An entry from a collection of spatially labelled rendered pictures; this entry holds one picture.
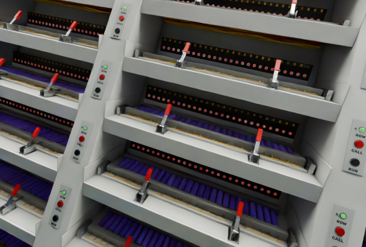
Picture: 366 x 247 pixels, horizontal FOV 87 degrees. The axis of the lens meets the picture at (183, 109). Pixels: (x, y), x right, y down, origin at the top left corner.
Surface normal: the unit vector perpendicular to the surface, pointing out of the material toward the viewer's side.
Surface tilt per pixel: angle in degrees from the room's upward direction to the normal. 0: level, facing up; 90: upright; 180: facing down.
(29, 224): 20
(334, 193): 90
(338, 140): 90
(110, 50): 90
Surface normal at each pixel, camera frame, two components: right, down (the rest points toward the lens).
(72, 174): -0.20, -0.14
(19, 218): 0.20, -0.95
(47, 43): -0.29, 0.19
